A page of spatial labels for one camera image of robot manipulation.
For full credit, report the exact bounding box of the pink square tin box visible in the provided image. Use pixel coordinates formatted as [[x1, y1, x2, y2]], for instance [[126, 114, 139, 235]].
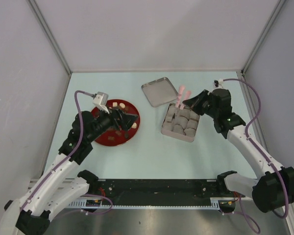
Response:
[[161, 103, 200, 142]]

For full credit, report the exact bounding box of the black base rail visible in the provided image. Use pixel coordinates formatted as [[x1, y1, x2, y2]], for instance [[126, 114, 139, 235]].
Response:
[[89, 179, 234, 207]]

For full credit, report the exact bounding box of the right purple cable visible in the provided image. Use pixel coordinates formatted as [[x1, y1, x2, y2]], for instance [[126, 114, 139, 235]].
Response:
[[222, 78, 290, 233]]

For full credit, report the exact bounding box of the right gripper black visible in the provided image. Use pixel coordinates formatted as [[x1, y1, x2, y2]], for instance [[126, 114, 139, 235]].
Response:
[[182, 90, 219, 118]]

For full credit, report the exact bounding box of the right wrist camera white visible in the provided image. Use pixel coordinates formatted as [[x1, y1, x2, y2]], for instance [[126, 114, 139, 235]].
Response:
[[213, 79, 224, 89]]

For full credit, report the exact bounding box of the silver tin lid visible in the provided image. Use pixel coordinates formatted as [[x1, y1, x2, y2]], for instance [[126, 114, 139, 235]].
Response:
[[141, 77, 178, 107]]

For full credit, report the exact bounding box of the red round plate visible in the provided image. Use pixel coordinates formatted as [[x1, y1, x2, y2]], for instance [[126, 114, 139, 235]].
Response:
[[95, 99, 140, 147]]

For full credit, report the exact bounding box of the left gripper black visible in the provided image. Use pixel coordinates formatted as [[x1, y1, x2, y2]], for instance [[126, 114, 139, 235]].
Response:
[[87, 104, 138, 143]]

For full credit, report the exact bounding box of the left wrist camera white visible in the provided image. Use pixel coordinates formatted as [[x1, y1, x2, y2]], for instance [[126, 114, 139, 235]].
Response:
[[91, 92, 110, 114]]

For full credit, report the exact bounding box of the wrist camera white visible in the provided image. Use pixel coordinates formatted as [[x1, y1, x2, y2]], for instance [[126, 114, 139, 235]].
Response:
[[91, 92, 110, 114], [213, 79, 224, 89]]

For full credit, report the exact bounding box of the white slotted cable duct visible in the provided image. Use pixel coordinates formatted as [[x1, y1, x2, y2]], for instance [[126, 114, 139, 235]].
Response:
[[68, 197, 236, 210]]

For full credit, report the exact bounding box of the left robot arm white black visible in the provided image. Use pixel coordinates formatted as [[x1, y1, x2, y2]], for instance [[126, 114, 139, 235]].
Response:
[[0, 109, 139, 235]]

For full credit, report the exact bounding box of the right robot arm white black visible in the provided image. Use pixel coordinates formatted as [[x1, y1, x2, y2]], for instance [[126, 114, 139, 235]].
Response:
[[183, 89, 294, 213]]

